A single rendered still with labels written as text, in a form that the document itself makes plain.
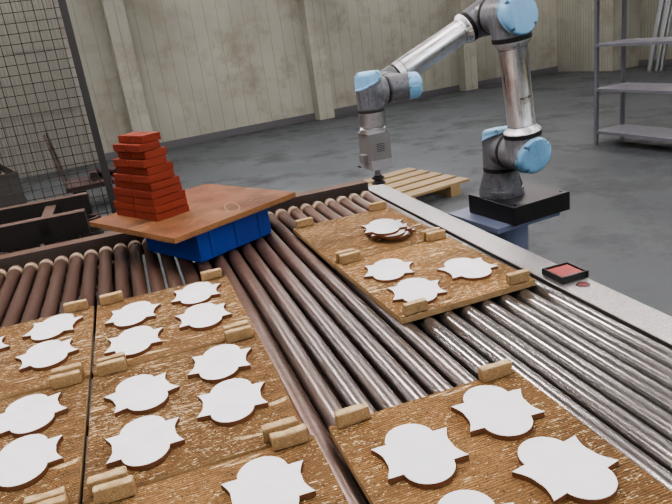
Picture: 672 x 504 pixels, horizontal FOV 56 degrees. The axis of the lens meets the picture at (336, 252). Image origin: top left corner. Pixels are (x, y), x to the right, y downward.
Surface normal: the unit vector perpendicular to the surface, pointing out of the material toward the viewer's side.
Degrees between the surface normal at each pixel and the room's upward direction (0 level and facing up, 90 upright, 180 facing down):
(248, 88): 90
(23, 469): 0
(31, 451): 0
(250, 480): 0
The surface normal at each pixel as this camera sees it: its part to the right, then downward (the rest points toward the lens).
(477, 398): -0.13, -0.93
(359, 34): 0.44, 0.25
